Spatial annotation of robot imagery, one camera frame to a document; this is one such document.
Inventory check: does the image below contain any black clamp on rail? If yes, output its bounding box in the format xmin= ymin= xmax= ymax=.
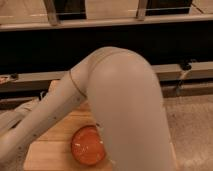
xmin=180 ymin=59 xmax=196 ymax=71

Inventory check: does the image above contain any orange bowl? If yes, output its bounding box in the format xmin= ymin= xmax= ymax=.
xmin=71 ymin=125 xmax=106 ymax=166

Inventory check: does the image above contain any aluminium frame rail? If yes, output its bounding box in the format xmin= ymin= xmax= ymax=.
xmin=0 ymin=61 xmax=213 ymax=93

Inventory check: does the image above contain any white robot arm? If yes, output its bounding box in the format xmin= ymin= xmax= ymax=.
xmin=0 ymin=47 xmax=176 ymax=171

